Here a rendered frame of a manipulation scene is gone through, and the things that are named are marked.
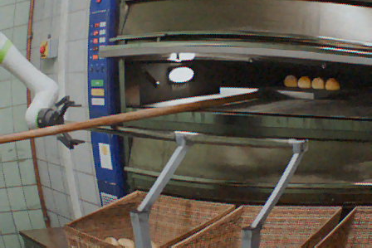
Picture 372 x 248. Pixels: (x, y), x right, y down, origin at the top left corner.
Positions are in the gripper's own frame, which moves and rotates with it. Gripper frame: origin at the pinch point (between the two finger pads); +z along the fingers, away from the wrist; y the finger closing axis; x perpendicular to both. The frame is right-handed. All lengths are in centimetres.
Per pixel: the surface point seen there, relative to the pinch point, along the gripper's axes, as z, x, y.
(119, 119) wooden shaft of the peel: 1.5, -19.4, 0.5
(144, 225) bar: 36.8, 5.9, 29.9
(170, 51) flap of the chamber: 8.5, -37.6, -20.1
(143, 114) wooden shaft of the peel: 1.3, -30.3, 0.4
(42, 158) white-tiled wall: -113, -55, 32
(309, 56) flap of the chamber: 73, -36, -20
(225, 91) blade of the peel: -26, -100, 1
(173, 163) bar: 36.1, -9.4, 10.9
